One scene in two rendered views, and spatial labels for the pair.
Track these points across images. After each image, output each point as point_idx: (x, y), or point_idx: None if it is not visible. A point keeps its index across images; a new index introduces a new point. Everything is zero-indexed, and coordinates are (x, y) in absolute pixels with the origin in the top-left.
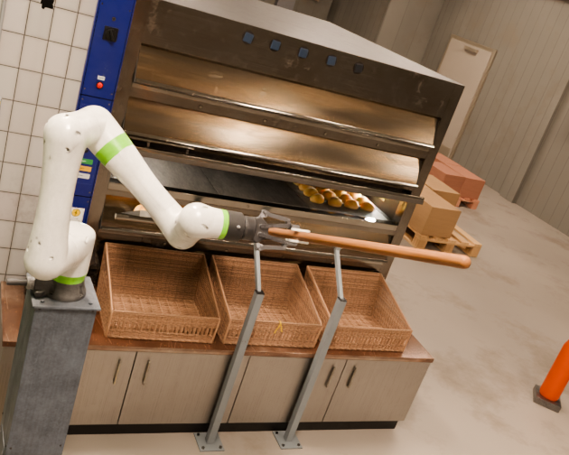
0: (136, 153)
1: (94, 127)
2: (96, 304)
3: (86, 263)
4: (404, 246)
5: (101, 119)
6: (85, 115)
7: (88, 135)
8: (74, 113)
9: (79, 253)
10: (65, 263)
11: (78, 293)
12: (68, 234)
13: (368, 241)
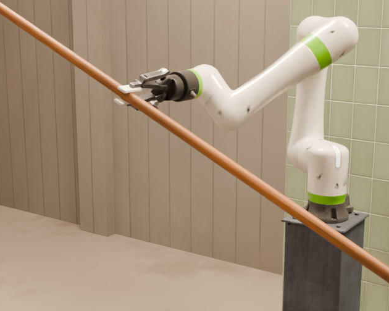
0: (292, 48)
1: (310, 26)
2: (290, 219)
3: (308, 176)
4: (4, 5)
5: (320, 23)
6: (320, 18)
7: (301, 30)
8: (321, 16)
9: (300, 154)
10: (289, 149)
11: (305, 209)
12: (296, 124)
13: (36, 26)
